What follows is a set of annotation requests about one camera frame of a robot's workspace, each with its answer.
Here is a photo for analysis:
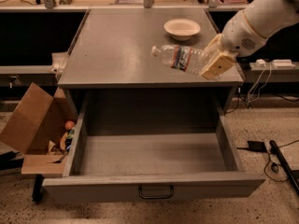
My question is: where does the black floor cable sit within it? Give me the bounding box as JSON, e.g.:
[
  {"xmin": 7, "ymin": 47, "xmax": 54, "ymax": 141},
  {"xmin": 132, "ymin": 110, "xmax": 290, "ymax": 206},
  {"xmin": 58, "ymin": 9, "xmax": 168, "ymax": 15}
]
[{"xmin": 263, "ymin": 139, "xmax": 299, "ymax": 183}]

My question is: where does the white paper bowl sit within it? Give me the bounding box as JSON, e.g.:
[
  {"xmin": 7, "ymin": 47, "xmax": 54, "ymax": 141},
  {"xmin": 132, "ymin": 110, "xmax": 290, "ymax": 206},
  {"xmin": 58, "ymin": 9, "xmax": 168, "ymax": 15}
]
[{"xmin": 164, "ymin": 19, "xmax": 201, "ymax": 41}]

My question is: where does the open grey top drawer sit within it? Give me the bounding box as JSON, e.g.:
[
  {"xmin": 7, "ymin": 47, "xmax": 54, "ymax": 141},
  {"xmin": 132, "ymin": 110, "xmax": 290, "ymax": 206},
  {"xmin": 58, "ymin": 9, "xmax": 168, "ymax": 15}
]
[{"xmin": 44, "ymin": 89, "xmax": 264, "ymax": 203}]

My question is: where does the clear plastic water bottle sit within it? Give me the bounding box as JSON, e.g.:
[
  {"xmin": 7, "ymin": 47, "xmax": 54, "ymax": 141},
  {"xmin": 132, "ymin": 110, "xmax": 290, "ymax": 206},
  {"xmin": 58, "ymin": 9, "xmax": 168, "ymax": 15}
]
[{"xmin": 151, "ymin": 45, "xmax": 211, "ymax": 76}]

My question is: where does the orange ball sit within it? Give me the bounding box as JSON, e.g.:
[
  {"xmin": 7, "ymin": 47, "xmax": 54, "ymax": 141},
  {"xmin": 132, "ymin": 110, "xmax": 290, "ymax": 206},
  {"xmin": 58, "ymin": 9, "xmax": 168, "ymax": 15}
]
[{"xmin": 64, "ymin": 120, "xmax": 76, "ymax": 131}]

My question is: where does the black drawer handle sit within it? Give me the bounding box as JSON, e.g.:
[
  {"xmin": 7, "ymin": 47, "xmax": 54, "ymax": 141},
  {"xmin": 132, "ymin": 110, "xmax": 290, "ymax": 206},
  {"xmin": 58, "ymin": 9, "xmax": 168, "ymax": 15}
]
[{"xmin": 138, "ymin": 186, "xmax": 174, "ymax": 200}]

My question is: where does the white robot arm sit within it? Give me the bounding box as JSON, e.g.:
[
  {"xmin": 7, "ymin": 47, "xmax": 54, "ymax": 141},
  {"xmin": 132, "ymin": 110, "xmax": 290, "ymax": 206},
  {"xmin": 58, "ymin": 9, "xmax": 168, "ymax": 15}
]
[{"xmin": 199, "ymin": 0, "xmax": 299, "ymax": 79}]

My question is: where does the green bottle in box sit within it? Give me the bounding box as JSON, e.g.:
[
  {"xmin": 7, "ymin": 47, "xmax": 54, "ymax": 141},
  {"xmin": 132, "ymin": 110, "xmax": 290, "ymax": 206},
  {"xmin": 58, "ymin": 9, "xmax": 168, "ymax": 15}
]
[{"xmin": 64, "ymin": 127, "xmax": 76, "ymax": 151}]

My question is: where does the white power strip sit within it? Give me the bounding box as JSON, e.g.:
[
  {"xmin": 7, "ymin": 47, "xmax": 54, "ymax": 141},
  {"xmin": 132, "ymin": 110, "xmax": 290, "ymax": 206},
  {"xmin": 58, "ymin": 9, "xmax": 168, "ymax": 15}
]
[{"xmin": 254, "ymin": 59, "xmax": 295, "ymax": 69}]

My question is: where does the brown cardboard box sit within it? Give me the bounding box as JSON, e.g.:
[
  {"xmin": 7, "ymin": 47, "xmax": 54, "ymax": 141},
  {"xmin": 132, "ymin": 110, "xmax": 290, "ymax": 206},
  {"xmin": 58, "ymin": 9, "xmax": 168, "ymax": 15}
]
[{"xmin": 0, "ymin": 83, "xmax": 78, "ymax": 177}]

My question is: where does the black power adapter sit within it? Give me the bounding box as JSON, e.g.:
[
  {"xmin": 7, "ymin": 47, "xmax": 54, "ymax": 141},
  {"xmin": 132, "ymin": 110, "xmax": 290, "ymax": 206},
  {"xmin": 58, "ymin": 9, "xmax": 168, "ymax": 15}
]
[{"xmin": 240, "ymin": 141, "xmax": 267, "ymax": 153}]

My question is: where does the black pole on floor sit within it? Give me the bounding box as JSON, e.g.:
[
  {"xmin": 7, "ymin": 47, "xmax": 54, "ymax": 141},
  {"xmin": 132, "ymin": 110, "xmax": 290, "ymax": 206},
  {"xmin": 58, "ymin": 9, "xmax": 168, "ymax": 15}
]
[{"xmin": 269, "ymin": 140, "xmax": 299, "ymax": 196}]

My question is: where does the grey metal cabinet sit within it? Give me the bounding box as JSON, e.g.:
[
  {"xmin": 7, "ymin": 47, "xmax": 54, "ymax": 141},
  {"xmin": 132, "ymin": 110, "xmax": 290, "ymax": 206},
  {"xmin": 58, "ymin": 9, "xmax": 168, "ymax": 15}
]
[{"xmin": 58, "ymin": 7, "xmax": 243, "ymax": 90}]

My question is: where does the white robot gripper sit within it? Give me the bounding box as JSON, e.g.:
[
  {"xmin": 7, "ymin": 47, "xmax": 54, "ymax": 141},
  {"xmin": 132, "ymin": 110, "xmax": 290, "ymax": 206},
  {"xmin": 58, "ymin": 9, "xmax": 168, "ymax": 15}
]
[{"xmin": 200, "ymin": 10, "xmax": 268, "ymax": 79}]

